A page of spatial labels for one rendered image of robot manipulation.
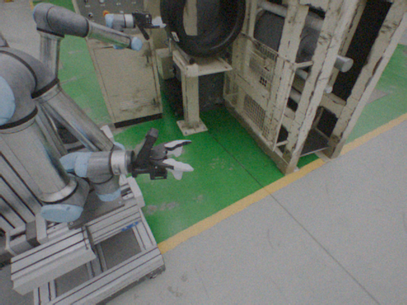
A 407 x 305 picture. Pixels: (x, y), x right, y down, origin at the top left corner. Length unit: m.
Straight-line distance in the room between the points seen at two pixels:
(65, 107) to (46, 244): 0.61
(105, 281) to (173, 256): 0.45
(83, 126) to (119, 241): 0.92
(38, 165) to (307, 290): 1.53
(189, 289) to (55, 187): 1.06
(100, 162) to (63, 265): 0.52
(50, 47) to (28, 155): 0.81
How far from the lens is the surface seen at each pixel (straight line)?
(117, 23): 1.70
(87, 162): 0.78
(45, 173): 0.83
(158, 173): 0.76
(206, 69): 1.91
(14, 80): 0.71
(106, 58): 2.40
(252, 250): 1.77
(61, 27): 1.41
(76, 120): 0.85
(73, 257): 1.15
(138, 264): 1.50
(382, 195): 2.43
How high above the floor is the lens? 1.57
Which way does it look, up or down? 42 degrees down
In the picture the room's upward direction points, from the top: straight up
